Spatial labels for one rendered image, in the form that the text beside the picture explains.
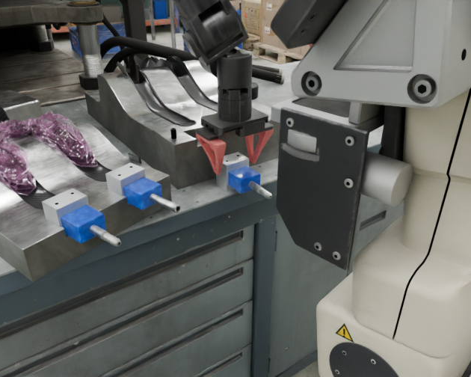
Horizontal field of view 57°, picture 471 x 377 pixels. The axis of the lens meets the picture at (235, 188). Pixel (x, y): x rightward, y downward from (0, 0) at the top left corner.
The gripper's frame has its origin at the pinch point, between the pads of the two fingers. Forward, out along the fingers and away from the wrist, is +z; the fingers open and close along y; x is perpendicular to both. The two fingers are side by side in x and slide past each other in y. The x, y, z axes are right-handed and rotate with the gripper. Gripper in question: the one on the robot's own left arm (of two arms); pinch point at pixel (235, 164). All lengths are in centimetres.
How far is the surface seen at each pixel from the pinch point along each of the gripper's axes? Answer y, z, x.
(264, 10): -297, 37, -369
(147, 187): 18.3, -2.6, 2.9
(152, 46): -18, -7, -70
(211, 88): -12.8, -4.7, -28.4
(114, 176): 21.9, -3.9, -1.1
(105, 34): -104, 43, -369
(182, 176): 8.3, 2.2, -4.8
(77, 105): 10, 5, -64
